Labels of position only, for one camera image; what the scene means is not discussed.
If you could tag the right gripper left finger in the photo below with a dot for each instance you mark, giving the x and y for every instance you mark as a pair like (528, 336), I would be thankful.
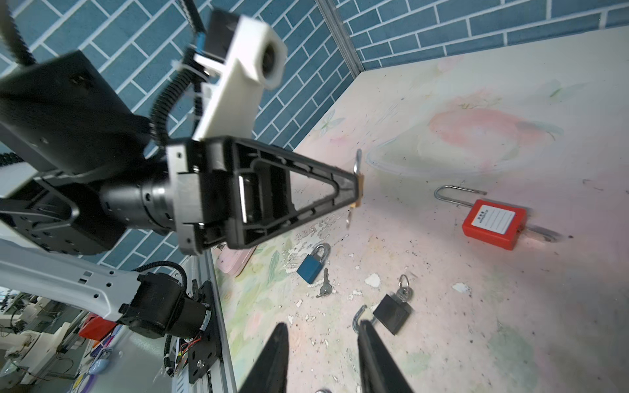
(269, 373)

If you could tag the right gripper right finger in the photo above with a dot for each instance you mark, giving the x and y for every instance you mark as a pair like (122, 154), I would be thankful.
(378, 371)

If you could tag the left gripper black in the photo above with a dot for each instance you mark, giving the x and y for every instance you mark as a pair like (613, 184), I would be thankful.
(244, 193)

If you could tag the blue padlock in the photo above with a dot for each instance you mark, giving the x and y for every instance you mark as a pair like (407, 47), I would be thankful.
(314, 262)

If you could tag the silver key of blue padlock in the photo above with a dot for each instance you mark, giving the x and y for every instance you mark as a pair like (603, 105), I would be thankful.
(326, 289)

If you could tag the small brass padlock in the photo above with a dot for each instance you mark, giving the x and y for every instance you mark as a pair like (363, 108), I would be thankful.
(360, 182)

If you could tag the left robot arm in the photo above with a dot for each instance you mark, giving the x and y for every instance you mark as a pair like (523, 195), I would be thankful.
(101, 170)

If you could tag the black padlock with key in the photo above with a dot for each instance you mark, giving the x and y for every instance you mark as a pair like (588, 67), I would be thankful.
(394, 310)

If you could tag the red padlock with key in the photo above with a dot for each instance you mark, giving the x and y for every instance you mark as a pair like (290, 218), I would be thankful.
(495, 223)

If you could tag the pink pencil case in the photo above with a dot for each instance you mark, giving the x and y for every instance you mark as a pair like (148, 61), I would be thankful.
(232, 262)

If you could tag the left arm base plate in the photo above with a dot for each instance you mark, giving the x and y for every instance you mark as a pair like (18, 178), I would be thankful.
(207, 348)

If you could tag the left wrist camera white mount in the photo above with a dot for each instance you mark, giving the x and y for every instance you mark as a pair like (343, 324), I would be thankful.
(248, 57)

